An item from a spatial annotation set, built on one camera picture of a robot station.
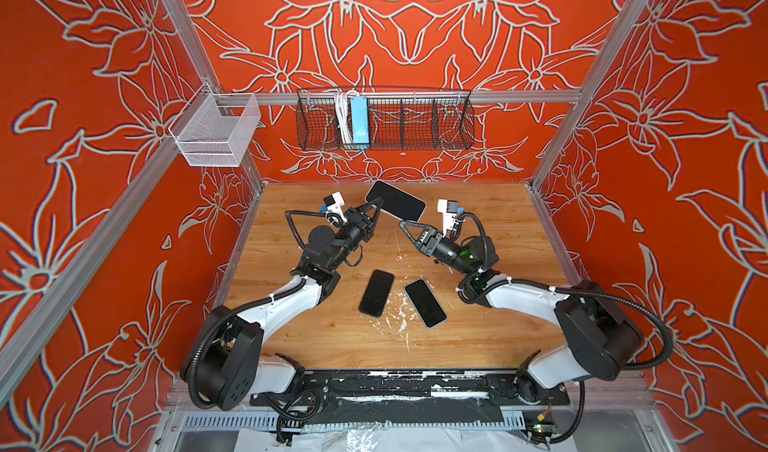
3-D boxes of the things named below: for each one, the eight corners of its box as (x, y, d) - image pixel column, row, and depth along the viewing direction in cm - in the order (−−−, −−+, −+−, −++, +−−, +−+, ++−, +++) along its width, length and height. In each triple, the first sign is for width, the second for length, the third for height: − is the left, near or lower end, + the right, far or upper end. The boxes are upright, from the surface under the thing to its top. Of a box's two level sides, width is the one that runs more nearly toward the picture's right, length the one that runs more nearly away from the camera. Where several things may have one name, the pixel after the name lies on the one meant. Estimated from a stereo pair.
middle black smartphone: (426, 330, 84) (427, 328, 83) (403, 289, 93) (403, 286, 91) (447, 319, 86) (449, 317, 85) (423, 280, 95) (423, 277, 93)
